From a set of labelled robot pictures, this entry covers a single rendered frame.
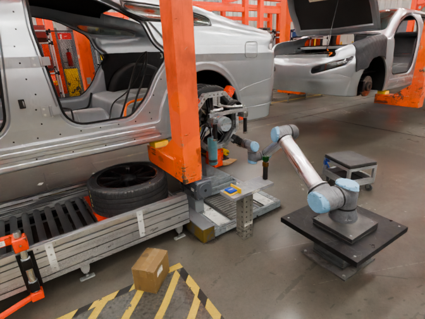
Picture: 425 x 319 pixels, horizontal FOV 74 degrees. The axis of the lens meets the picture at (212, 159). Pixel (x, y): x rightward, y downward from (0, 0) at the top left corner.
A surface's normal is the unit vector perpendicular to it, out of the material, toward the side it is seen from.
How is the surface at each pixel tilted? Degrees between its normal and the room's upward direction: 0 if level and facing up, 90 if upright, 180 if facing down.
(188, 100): 90
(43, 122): 92
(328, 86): 107
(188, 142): 90
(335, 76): 90
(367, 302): 0
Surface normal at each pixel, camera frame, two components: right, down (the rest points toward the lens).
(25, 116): 0.58, 0.28
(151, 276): -0.26, 0.36
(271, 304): -0.04, -0.93
